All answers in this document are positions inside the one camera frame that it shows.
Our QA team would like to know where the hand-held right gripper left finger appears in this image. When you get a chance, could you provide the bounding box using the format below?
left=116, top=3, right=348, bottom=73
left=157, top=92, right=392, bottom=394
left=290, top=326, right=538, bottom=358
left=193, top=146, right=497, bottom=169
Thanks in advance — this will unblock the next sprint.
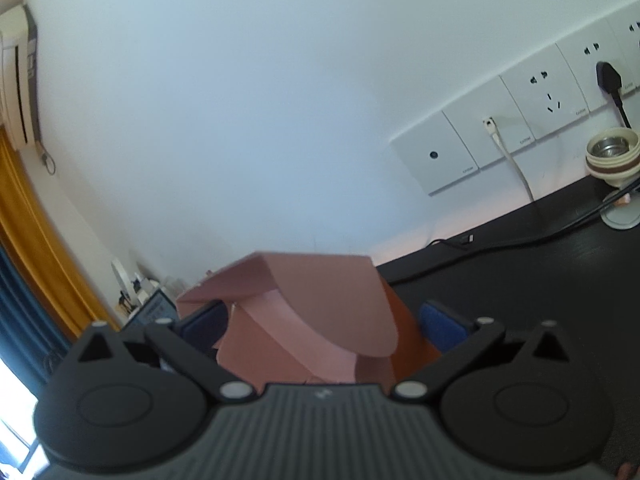
left=75, top=300, right=258, bottom=404

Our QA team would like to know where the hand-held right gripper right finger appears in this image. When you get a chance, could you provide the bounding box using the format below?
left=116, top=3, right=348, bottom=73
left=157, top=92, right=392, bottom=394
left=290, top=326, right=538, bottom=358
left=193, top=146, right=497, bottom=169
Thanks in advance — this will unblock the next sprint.
left=389, top=301, right=573, bottom=404

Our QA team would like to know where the pink cardboard box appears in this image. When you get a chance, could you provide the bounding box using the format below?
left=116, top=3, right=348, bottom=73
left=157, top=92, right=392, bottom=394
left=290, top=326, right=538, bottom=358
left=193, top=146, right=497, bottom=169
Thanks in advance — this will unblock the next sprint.
left=175, top=251, right=443, bottom=392

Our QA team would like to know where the black desktop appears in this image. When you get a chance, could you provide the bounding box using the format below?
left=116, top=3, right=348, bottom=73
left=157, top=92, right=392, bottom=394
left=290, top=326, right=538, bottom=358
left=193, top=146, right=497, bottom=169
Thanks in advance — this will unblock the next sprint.
left=375, top=175, right=640, bottom=480

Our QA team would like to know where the small screen device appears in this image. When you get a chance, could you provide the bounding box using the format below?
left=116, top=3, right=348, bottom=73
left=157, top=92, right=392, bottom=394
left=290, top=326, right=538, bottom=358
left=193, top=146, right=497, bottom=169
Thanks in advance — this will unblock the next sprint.
left=122, top=287, right=178, bottom=333

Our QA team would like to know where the white curved stand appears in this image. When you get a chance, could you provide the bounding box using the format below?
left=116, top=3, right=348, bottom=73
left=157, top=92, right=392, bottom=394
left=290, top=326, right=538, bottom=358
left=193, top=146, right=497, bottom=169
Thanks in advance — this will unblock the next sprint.
left=111, top=258, right=132, bottom=306

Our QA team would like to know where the blue curtain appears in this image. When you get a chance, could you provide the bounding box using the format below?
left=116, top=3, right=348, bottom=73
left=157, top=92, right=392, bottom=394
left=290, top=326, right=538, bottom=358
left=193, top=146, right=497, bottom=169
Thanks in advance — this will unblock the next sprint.
left=0, top=242, right=76, bottom=376

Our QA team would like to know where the orange curtain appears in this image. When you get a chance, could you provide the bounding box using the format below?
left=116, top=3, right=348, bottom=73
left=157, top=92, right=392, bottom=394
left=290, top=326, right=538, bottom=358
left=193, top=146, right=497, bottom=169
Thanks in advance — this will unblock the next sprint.
left=0, top=125, right=121, bottom=341

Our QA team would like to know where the round grey metal disc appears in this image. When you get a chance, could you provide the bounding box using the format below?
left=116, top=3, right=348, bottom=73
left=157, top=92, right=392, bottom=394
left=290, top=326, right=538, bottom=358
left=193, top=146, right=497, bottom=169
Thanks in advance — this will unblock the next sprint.
left=600, top=187, right=640, bottom=231

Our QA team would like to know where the cream collapsible cup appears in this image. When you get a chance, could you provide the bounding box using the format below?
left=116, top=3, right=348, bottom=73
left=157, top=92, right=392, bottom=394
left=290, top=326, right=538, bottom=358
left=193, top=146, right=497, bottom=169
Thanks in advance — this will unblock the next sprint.
left=585, top=128, right=640, bottom=186

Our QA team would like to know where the white power socket plate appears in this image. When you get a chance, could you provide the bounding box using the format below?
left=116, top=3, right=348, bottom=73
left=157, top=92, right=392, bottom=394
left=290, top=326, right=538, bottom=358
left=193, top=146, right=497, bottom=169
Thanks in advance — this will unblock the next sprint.
left=555, top=22, right=635, bottom=113
left=605, top=2, right=640, bottom=96
left=499, top=42, right=591, bottom=142

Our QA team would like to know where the black power plug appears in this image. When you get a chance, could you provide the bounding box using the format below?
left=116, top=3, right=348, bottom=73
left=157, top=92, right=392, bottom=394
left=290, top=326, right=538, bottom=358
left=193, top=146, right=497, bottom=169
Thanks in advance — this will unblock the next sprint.
left=595, top=61, right=632, bottom=128

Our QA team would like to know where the white air conditioner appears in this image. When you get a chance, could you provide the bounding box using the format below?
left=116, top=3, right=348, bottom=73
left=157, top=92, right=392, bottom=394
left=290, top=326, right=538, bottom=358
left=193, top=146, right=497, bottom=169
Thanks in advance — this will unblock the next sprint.
left=0, top=4, right=43, bottom=150

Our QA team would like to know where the black usb cable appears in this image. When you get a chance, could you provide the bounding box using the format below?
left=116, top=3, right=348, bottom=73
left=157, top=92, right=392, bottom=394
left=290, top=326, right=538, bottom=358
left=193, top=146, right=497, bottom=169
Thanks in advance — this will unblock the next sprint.
left=425, top=234, right=476, bottom=251

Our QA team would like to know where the thick black power cable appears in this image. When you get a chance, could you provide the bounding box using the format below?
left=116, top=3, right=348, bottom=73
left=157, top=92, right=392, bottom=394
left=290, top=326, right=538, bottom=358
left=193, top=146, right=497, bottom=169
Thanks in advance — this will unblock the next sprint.
left=387, top=187, right=631, bottom=283

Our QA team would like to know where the white wall socket strip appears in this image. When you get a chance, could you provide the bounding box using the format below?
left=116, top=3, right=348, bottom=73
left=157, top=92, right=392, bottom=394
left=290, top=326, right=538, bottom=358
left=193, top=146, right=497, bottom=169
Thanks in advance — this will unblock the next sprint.
left=390, top=110, right=481, bottom=197

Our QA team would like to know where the white network cable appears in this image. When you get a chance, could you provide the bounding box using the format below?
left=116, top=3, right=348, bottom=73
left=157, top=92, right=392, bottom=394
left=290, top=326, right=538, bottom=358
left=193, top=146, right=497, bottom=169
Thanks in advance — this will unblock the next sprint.
left=481, top=117, right=535, bottom=203

